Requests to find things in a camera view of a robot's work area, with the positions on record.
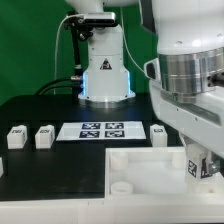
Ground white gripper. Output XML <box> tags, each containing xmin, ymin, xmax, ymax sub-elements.
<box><xmin>149</xmin><ymin>80</ymin><xmax>224</xmax><ymax>174</ymax></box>

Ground white square tabletop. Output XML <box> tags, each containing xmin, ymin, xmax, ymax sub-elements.
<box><xmin>105</xmin><ymin>147</ymin><xmax>224</xmax><ymax>197</ymax></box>

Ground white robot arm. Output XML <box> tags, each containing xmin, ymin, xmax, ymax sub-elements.
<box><xmin>65</xmin><ymin>0</ymin><xmax>224</xmax><ymax>159</ymax></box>

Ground AprilTag base sheet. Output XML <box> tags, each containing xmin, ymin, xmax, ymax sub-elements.
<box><xmin>56</xmin><ymin>121</ymin><xmax>146</xmax><ymax>141</ymax></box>

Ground white U-shaped obstacle fence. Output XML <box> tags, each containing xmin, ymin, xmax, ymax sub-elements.
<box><xmin>0</xmin><ymin>195</ymin><xmax>224</xmax><ymax>224</ymax></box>

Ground white part at left edge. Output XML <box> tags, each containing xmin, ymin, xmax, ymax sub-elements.
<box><xmin>0</xmin><ymin>157</ymin><xmax>4</xmax><ymax>178</ymax></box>

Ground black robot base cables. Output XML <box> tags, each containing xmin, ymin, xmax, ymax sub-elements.
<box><xmin>34</xmin><ymin>75</ymin><xmax>84</xmax><ymax>96</ymax></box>

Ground camera on black stand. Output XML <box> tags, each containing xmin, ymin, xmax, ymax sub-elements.
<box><xmin>64</xmin><ymin>11</ymin><xmax>118</xmax><ymax>82</ymax></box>

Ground grey camera cable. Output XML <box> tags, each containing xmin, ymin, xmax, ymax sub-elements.
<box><xmin>53</xmin><ymin>14</ymin><xmax>76</xmax><ymax>96</ymax></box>

